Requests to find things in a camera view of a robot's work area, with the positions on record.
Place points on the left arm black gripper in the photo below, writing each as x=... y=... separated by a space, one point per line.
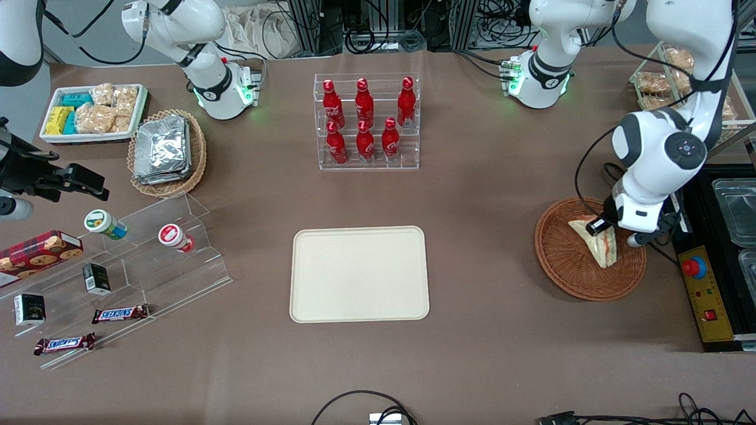
x=608 y=208

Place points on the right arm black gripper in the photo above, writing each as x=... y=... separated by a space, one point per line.
x=20 y=168

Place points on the triangle sandwich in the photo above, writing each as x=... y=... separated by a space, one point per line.
x=599 y=251

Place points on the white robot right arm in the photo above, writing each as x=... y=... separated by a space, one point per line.
x=189 y=35

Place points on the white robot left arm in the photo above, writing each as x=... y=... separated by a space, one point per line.
x=555 y=35

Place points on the round brown wicker basket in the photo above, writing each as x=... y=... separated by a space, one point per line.
x=567 y=271

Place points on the oval light wicker basket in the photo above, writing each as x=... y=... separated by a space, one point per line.
x=198 y=159

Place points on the beige plastic tray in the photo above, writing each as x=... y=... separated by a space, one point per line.
x=359 y=274

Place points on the white rectangular snack bin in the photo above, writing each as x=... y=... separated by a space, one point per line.
x=88 y=139

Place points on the green lid snack cup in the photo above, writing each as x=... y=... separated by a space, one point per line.
x=100 y=223

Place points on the teal snack pack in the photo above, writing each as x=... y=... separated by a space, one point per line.
x=77 y=99
x=71 y=123

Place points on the clear bag of crackers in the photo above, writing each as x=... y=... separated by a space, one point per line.
x=121 y=124
x=103 y=94
x=94 y=119
x=126 y=100

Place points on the yellow snack pack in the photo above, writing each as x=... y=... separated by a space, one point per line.
x=59 y=120

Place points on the red emergency stop button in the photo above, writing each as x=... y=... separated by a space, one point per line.
x=694 y=267

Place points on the silver foil packet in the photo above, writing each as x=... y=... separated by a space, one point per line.
x=160 y=144
x=188 y=168

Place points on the red plaid cookie box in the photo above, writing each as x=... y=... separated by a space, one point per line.
x=35 y=254

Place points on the small black box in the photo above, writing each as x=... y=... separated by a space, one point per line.
x=29 y=309
x=96 y=278

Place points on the red lid snack cup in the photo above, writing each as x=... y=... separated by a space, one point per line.
x=172 y=236

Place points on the black control box yellow panel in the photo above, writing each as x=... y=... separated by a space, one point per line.
x=709 y=307

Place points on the large clear plastic container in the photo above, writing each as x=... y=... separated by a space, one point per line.
x=738 y=209

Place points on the small clear plastic container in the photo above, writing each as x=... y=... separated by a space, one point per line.
x=749 y=271

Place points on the clear acrylic stepped shelf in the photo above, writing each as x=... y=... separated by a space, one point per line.
x=165 y=277

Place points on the clear bag of pastries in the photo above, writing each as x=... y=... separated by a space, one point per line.
x=679 y=59
x=657 y=103
x=682 y=84
x=730 y=109
x=652 y=82

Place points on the Snickers chocolate bar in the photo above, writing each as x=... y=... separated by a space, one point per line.
x=65 y=343
x=120 y=314

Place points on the beige cloth bag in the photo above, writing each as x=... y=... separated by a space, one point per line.
x=260 y=32

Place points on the red cola bottle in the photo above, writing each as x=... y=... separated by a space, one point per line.
x=364 y=103
x=406 y=103
x=365 y=144
x=390 y=141
x=332 y=106
x=336 y=146

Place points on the clear acrylic bottle rack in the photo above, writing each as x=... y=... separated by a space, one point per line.
x=378 y=162

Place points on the grey connector box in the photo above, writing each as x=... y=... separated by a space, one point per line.
x=385 y=419

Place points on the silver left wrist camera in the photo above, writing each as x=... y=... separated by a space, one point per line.
x=636 y=240

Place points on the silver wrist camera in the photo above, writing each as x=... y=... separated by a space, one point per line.
x=636 y=240
x=15 y=208

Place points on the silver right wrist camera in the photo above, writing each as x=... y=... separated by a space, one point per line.
x=15 y=208

